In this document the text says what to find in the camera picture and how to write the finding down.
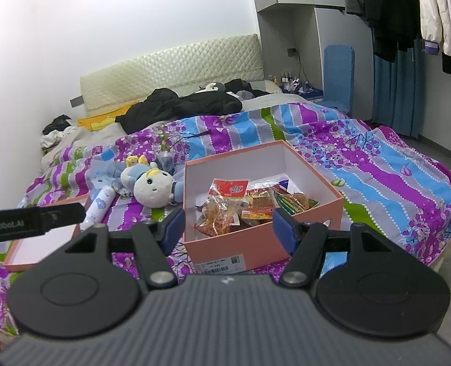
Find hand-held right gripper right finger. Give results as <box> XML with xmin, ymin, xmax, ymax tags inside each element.
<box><xmin>273</xmin><ymin>208</ymin><xmax>396</xmax><ymax>288</ymax></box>

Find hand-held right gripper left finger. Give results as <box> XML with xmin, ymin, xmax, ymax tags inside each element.
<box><xmin>63</xmin><ymin>206</ymin><xmax>187</xmax><ymax>290</ymax></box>

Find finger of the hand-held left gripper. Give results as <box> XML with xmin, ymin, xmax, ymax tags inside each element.
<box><xmin>38</xmin><ymin>203</ymin><xmax>86</xmax><ymax>234</ymax></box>

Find yellow green snack packet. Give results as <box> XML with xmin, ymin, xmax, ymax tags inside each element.
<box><xmin>270</xmin><ymin>188</ymin><xmax>320</xmax><ymax>214</ymax></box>

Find clear packet of brown snack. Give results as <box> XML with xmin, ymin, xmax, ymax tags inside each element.
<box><xmin>194</xmin><ymin>197</ymin><xmax>244</xmax><ymax>237</ymax></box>

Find pink cardboard box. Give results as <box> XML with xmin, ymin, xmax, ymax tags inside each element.
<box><xmin>183</xmin><ymin>140</ymin><xmax>345</xmax><ymax>275</ymax></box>

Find white spray bottle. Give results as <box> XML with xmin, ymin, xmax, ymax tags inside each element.
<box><xmin>80</xmin><ymin>186</ymin><xmax>116</xmax><ymax>233</ymax></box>

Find pink box lid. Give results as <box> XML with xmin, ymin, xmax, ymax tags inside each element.
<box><xmin>3</xmin><ymin>194</ymin><xmax>91</xmax><ymax>273</ymax></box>

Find white blue plush doll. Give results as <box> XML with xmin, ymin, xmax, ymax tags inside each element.
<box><xmin>119</xmin><ymin>156</ymin><xmax>184</xmax><ymax>208</ymax></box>

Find light blue printed bag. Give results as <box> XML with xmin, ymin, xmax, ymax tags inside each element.
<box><xmin>90</xmin><ymin>158</ymin><xmax>134</xmax><ymax>199</ymax></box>

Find grey gift wrap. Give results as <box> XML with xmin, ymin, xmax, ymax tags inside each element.
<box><xmin>157</xmin><ymin>150</ymin><xmax>177</xmax><ymax>173</ymax></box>

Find black and white clothes pile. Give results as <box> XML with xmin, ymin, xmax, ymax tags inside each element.
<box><xmin>40</xmin><ymin>114</ymin><xmax>83</xmax><ymax>147</ymax></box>

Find purple floral striped blanket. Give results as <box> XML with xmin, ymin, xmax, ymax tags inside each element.
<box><xmin>0</xmin><ymin>105</ymin><xmax>451</xmax><ymax>321</ymax></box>

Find yellow pillow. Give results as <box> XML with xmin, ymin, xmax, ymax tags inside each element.
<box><xmin>77</xmin><ymin>101</ymin><xmax>142</xmax><ymax>130</ymax></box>

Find black jacket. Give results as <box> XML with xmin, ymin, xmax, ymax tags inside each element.
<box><xmin>115</xmin><ymin>88</ymin><xmax>243</xmax><ymax>135</ymax></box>

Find white bed sheet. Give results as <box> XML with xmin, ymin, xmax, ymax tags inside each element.
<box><xmin>241</xmin><ymin>91</ymin><xmax>310</xmax><ymax>113</ymax></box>

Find dark blue cloth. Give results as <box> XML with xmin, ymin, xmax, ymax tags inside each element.
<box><xmin>298</xmin><ymin>84</ymin><xmax>323</xmax><ymax>102</ymax></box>

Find dark grey clothes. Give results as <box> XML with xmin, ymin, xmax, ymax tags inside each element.
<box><xmin>225</xmin><ymin>78</ymin><xmax>274</xmax><ymax>98</ymax></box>

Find small cosmetic bottles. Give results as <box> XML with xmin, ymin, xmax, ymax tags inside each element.
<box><xmin>281</xmin><ymin>72</ymin><xmax>306</xmax><ymax>88</ymax></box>

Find cream quilted headboard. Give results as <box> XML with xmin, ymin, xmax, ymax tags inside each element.
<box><xmin>80</xmin><ymin>34</ymin><xmax>266</xmax><ymax>117</ymax></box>

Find blue padded chair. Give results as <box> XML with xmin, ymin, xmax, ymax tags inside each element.
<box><xmin>322</xmin><ymin>45</ymin><xmax>353</xmax><ymax>117</ymax></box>

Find blue curtain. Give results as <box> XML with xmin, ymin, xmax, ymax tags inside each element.
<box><xmin>372</xmin><ymin>48</ymin><xmax>426</xmax><ymax>140</ymax></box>

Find black hanging coat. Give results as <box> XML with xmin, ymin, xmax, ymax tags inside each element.
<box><xmin>363</xmin><ymin>0</ymin><xmax>424</xmax><ymax>62</ymax></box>

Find black charger cable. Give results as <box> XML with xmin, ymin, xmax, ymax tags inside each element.
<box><xmin>296</xmin><ymin>52</ymin><xmax>308</xmax><ymax>84</ymax></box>

